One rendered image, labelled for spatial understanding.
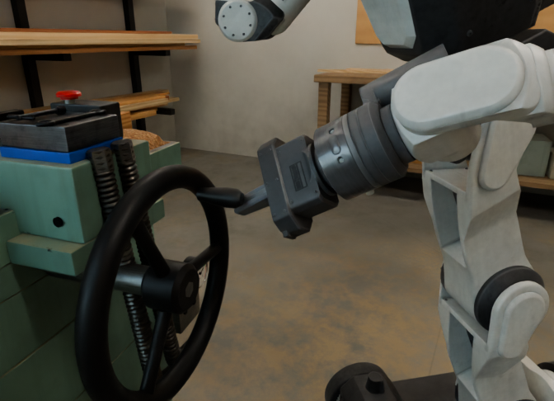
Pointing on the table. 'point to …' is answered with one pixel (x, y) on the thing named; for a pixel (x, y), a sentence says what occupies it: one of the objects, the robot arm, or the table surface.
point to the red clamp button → (68, 94)
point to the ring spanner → (68, 118)
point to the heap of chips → (144, 137)
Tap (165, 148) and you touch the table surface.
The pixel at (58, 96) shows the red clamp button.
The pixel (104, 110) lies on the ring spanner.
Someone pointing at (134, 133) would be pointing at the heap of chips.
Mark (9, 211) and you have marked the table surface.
